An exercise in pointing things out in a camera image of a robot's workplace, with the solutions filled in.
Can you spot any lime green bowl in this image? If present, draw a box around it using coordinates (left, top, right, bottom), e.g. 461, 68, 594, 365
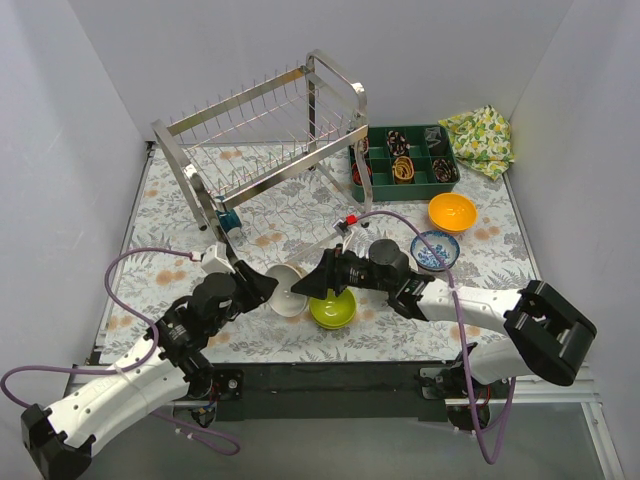
315, 320, 352, 330
309, 289, 357, 323

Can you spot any beige floral bowl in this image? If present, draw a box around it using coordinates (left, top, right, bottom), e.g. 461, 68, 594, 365
266, 264, 308, 318

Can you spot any teal blue bowl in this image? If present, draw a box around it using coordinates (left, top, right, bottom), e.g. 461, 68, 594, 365
216, 209, 242, 235

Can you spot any blue floral white bowl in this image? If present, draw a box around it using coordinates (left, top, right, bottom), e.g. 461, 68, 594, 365
410, 230, 460, 272

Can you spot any yellow ribbed bowl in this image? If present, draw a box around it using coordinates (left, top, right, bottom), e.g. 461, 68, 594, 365
428, 193, 477, 234

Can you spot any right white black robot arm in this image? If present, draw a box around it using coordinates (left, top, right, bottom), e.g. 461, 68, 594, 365
292, 239, 597, 398

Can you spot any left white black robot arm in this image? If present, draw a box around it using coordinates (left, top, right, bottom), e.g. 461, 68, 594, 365
21, 261, 278, 479

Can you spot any steel two-tier dish rack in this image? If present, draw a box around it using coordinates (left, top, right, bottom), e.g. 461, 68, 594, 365
151, 50, 373, 265

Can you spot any floral table mat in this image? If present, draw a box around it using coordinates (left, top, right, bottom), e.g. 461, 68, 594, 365
100, 159, 547, 376

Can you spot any orange navy rolled tie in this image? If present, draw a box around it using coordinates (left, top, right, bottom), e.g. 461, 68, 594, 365
351, 163, 372, 186

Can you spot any yellow patterned rolled tie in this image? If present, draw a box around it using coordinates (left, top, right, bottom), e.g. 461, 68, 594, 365
392, 156, 415, 184

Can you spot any green divided organizer tray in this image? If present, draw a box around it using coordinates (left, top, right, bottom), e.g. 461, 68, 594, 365
364, 124, 460, 202

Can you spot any pink black rolled tie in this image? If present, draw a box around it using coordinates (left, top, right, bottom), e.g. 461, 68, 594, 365
386, 130, 410, 157

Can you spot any dark floral rolled tie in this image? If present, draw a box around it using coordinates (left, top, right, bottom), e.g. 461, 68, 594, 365
432, 158, 458, 183

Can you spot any grey rolled tie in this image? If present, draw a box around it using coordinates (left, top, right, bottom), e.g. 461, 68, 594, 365
424, 125, 449, 156

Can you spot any lemon print cloth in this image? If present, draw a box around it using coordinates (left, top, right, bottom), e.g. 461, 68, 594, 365
438, 105, 515, 181

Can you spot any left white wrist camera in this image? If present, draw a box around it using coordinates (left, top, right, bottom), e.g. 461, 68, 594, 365
190, 242, 234, 274

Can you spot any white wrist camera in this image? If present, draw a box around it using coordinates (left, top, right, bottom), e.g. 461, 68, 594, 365
333, 214, 358, 252
190, 242, 234, 274

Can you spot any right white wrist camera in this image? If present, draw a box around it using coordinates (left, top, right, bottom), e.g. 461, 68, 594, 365
333, 214, 358, 252

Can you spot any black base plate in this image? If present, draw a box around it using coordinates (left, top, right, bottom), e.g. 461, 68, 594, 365
216, 361, 465, 422

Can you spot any aluminium frame rail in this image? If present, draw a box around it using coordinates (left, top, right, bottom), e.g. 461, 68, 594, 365
69, 362, 601, 409

